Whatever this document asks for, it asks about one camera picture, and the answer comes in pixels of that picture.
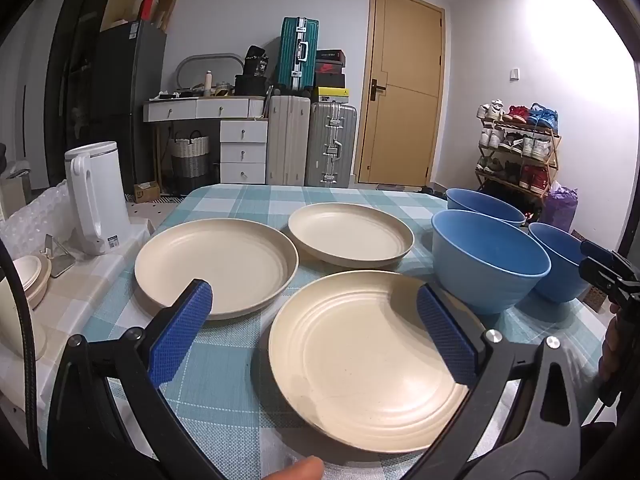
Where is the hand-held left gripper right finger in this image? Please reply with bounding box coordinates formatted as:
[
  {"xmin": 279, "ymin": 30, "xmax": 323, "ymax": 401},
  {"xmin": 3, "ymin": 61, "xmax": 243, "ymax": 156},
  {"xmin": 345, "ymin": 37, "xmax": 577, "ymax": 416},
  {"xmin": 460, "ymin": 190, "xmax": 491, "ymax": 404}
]
[{"xmin": 400, "ymin": 282, "xmax": 583, "ymax": 480}]

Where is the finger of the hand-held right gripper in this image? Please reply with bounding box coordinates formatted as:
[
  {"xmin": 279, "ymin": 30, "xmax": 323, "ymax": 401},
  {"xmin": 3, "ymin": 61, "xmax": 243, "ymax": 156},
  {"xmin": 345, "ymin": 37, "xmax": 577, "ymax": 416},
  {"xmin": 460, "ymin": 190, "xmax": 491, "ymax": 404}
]
[
  {"xmin": 580, "ymin": 240, "xmax": 628, "ymax": 267},
  {"xmin": 579, "ymin": 257, "xmax": 640, "ymax": 306}
]

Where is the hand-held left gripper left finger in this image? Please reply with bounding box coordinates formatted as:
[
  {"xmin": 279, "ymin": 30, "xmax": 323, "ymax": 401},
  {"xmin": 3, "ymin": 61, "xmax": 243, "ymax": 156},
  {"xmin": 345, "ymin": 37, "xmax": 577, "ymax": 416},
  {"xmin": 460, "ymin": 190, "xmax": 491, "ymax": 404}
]
[{"xmin": 47, "ymin": 278, "xmax": 236, "ymax": 480}]

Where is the light blue bowl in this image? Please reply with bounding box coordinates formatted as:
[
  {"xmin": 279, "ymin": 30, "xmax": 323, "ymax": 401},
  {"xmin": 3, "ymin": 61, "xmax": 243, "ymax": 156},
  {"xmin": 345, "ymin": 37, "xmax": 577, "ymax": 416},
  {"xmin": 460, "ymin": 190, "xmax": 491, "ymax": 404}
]
[{"xmin": 431, "ymin": 209, "xmax": 552, "ymax": 316}]

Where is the cream plate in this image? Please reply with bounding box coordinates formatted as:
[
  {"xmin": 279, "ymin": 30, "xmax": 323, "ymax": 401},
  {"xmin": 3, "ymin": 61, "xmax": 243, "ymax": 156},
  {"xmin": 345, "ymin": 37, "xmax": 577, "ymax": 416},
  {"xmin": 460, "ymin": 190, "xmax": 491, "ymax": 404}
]
[
  {"xmin": 268, "ymin": 270, "xmax": 487, "ymax": 454},
  {"xmin": 134, "ymin": 217, "xmax": 300, "ymax": 322},
  {"xmin": 288, "ymin": 202, "xmax": 415, "ymax": 269}
]

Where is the person's right hand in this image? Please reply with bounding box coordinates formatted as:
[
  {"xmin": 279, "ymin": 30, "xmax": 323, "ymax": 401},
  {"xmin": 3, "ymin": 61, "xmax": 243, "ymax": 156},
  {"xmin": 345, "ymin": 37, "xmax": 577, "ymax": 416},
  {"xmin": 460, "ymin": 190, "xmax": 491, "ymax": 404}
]
[{"xmin": 598, "ymin": 317, "xmax": 623, "ymax": 383}]

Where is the person's left hand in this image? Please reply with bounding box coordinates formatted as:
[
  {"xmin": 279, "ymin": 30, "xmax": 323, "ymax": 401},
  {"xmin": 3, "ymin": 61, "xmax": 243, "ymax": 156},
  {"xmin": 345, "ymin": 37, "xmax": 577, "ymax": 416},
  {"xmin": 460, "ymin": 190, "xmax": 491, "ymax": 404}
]
[{"xmin": 260, "ymin": 455, "xmax": 326, "ymax": 480}]

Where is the patterned cardboard box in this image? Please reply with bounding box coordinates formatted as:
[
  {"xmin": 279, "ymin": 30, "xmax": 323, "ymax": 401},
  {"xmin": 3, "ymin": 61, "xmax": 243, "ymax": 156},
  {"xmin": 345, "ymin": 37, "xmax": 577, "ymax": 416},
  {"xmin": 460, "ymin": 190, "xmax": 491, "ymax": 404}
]
[{"xmin": 585, "ymin": 285, "xmax": 608, "ymax": 312}]

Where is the purple bag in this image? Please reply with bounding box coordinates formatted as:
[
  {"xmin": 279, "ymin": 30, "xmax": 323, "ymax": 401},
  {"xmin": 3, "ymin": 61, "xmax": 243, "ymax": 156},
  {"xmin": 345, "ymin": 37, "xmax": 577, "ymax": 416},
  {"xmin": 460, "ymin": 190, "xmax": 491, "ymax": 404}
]
[{"xmin": 542, "ymin": 186, "xmax": 578, "ymax": 233}]

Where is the beige checked cloth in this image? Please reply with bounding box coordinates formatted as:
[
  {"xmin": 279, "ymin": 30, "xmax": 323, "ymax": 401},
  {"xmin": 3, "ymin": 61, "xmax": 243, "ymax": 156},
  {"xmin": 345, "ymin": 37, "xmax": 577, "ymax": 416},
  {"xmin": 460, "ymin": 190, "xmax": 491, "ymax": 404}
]
[{"xmin": 0, "ymin": 220, "xmax": 156, "ymax": 411}]

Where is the wooden shoe rack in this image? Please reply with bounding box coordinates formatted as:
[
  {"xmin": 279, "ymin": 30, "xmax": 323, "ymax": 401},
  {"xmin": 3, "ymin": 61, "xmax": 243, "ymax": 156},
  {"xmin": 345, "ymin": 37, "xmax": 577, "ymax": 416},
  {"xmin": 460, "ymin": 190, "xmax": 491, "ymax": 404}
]
[{"xmin": 475, "ymin": 110, "xmax": 562, "ymax": 202}]

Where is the shoe rack with shoes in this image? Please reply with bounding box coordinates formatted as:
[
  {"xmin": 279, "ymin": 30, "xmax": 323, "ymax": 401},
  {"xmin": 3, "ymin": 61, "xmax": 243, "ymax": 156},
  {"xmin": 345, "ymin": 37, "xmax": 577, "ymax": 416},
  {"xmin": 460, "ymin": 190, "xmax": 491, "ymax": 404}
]
[{"xmin": 476, "ymin": 101, "xmax": 560, "ymax": 192}]

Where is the metal phone stand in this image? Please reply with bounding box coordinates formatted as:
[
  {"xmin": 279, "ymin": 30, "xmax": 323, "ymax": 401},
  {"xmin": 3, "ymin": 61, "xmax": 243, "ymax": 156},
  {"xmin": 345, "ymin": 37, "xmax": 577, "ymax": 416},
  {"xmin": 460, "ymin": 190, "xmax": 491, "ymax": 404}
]
[{"xmin": 44, "ymin": 234, "xmax": 77, "ymax": 279}]

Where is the white electric kettle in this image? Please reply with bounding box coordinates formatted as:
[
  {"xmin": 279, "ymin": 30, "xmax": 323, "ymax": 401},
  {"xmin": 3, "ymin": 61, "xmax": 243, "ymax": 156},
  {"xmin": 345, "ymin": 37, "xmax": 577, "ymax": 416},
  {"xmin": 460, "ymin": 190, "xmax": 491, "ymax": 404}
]
[{"xmin": 65, "ymin": 141, "xmax": 133, "ymax": 257}]

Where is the cream lidded bowl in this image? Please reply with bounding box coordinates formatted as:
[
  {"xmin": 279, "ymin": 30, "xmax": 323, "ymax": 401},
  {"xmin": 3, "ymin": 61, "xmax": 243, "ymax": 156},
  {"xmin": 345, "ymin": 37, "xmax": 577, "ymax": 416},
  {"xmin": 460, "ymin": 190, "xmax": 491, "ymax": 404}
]
[{"xmin": 10, "ymin": 255, "xmax": 52, "ymax": 307}]

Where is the cream cup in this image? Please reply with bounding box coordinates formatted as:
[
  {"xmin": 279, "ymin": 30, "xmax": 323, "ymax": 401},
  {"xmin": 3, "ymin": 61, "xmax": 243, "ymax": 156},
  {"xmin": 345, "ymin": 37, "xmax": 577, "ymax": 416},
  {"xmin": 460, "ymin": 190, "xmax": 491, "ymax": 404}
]
[{"xmin": 0, "ymin": 280, "xmax": 47, "ymax": 362}]

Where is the woven laundry basket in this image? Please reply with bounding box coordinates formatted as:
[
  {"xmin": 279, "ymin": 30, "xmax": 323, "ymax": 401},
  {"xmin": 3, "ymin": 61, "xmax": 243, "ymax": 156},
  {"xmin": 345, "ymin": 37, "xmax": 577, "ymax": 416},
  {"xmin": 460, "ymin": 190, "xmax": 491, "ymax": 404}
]
[{"xmin": 167, "ymin": 130, "xmax": 210, "ymax": 179}]

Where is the white bubble wrap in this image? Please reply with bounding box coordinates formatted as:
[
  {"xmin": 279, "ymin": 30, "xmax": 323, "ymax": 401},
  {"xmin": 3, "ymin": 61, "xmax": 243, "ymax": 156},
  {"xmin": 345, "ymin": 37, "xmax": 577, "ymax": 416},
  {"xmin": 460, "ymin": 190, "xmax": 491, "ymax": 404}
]
[{"xmin": 0, "ymin": 180, "xmax": 76, "ymax": 261}]

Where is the white dressing table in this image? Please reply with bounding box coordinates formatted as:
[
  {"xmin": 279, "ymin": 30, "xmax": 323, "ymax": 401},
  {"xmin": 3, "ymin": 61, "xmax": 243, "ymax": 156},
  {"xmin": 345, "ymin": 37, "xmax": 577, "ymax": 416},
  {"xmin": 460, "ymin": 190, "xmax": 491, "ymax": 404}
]
[{"xmin": 143, "ymin": 96, "xmax": 269, "ymax": 185}]

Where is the wooden door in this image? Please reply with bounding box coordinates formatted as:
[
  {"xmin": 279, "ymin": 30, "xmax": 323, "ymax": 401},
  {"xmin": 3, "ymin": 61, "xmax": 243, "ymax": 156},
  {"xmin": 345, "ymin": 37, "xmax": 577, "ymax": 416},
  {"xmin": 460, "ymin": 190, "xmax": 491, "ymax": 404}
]
[{"xmin": 352, "ymin": 0, "xmax": 446, "ymax": 187}]

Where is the beige suitcase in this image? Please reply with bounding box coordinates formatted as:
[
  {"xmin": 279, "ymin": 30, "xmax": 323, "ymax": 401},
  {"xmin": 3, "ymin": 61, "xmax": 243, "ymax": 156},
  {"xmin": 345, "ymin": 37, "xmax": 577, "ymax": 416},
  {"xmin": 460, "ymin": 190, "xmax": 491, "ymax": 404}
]
[{"xmin": 266, "ymin": 95, "xmax": 312, "ymax": 186}]

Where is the silver suitcase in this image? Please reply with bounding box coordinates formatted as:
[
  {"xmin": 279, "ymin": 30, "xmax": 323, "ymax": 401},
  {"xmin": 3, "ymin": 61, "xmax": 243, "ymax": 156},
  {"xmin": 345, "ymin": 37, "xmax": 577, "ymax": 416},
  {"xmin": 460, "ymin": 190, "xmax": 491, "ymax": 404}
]
[{"xmin": 306, "ymin": 101, "xmax": 358, "ymax": 188}]

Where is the dark grey refrigerator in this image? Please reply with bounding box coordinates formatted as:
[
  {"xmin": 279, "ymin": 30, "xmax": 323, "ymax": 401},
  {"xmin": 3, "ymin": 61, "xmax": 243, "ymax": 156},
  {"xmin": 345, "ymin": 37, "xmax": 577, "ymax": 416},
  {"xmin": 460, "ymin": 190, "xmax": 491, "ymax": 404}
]
[{"xmin": 92, "ymin": 20, "xmax": 168, "ymax": 196}]

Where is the black storage box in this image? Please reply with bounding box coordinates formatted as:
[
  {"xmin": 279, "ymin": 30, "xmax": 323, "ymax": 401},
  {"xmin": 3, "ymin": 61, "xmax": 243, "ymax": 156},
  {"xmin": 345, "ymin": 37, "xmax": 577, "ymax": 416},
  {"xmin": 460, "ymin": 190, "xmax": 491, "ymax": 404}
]
[{"xmin": 234, "ymin": 75, "xmax": 271, "ymax": 97}]

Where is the yellow and black shoe box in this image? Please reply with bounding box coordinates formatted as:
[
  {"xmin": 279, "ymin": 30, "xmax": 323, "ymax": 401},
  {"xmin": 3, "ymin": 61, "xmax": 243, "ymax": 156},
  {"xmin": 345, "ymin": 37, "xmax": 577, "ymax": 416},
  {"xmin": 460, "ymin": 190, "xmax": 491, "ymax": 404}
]
[{"xmin": 317, "ymin": 86, "xmax": 350, "ymax": 105}]

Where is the grey arched mirror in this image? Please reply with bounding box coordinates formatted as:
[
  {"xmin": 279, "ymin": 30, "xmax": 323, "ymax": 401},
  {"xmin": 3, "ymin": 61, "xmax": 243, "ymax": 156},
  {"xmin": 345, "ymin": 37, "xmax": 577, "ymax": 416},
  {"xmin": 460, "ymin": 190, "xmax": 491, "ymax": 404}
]
[{"xmin": 177, "ymin": 52, "xmax": 246, "ymax": 92}]

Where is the black cabinet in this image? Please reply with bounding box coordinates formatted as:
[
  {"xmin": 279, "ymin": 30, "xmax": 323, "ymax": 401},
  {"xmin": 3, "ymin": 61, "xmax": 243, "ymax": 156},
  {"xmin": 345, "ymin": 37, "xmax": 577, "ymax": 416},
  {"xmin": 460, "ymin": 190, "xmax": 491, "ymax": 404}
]
[{"xmin": 45, "ymin": 0, "xmax": 101, "ymax": 186}]

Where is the black bag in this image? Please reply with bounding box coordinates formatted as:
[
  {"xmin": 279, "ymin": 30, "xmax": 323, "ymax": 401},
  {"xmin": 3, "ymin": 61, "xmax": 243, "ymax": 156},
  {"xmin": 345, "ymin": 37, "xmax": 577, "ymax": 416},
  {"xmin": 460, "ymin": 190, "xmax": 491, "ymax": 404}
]
[{"xmin": 244, "ymin": 46, "xmax": 270, "ymax": 78}]

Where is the teal suitcase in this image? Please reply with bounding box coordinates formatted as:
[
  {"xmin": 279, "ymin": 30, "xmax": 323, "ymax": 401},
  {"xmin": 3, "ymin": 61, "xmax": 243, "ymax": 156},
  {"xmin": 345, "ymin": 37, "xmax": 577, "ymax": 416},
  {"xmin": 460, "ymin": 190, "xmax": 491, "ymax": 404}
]
[{"xmin": 277, "ymin": 16, "xmax": 320, "ymax": 92}]

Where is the black cable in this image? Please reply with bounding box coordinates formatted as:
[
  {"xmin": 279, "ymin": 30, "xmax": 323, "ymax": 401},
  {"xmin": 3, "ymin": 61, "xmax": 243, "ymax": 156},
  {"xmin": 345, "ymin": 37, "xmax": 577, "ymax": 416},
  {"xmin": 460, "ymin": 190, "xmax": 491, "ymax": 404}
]
[{"xmin": 0, "ymin": 237, "xmax": 38, "ymax": 461}]

